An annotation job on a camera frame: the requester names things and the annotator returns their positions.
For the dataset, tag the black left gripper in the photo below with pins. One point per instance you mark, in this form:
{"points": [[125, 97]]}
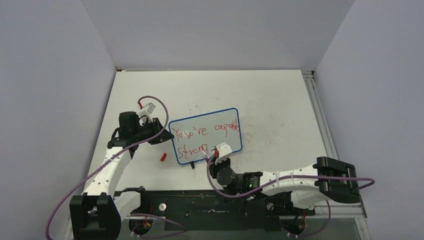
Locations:
{"points": [[156, 127]]}

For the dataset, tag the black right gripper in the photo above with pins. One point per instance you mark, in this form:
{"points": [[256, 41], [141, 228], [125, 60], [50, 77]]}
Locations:
{"points": [[214, 166]]}

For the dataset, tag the red marker cap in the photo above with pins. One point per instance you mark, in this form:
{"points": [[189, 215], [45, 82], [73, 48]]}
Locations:
{"points": [[163, 157]]}

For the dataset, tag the blue-framed whiteboard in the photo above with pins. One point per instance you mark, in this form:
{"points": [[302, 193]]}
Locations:
{"points": [[199, 134]]}

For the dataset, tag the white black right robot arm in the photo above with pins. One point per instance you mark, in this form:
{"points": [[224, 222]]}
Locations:
{"points": [[327, 179]]}

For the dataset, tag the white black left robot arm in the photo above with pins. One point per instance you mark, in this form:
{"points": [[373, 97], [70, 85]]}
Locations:
{"points": [[96, 215]]}

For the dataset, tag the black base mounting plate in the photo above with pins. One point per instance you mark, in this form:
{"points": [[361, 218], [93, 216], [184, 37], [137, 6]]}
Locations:
{"points": [[206, 210]]}

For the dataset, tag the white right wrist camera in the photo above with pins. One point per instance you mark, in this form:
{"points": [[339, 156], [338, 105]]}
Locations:
{"points": [[222, 151]]}

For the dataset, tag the aluminium right side rail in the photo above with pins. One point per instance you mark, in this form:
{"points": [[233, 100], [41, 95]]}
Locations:
{"points": [[325, 132]]}

